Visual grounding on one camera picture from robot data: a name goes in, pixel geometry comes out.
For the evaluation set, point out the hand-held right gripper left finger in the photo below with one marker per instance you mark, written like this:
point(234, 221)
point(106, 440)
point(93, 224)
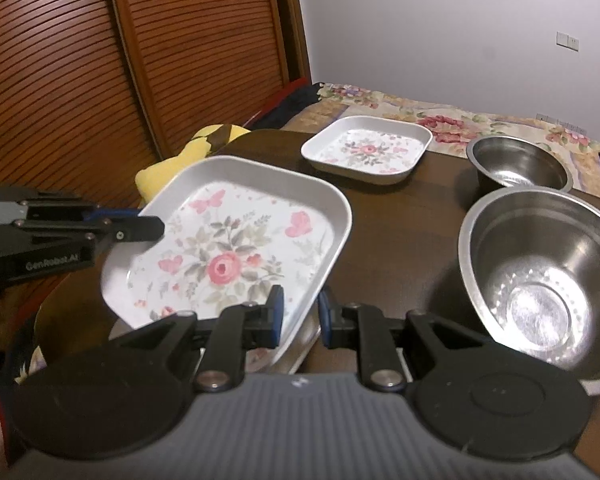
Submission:
point(276, 312)

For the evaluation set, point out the yellow cushion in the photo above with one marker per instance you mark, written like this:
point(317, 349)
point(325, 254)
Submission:
point(165, 170)

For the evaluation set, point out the small floral square plate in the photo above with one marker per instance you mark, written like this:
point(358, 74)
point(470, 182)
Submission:
point(365, 150)

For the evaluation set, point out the small steel bowl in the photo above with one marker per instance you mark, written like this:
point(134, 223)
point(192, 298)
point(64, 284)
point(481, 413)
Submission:
point(520, 165)

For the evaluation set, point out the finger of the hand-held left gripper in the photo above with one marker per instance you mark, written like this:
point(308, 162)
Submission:
point(140, 229)
point(110, 214)

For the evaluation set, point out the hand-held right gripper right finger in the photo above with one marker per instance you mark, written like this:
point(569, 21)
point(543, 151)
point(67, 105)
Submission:
point(324, 315)

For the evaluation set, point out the floral blanket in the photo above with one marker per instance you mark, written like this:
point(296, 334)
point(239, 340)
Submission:
point(455, 122)

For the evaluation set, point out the large floral square plate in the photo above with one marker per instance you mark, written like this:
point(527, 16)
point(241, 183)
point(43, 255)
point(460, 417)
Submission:
point(220, 240)

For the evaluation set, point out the white wall switch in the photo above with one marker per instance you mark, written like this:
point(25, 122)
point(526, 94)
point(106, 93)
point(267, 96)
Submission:
point(567, 41)

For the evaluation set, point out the row of wall outlets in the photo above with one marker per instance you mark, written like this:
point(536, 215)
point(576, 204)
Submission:
point(575, 128)

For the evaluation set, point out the wooden louvered wardrobe door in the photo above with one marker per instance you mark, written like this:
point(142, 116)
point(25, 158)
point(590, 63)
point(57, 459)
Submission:
point(55, 60)
point(205, 35)

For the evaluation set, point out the dark blue bedding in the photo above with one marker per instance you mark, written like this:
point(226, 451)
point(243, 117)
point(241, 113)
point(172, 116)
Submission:
point(285, 105)

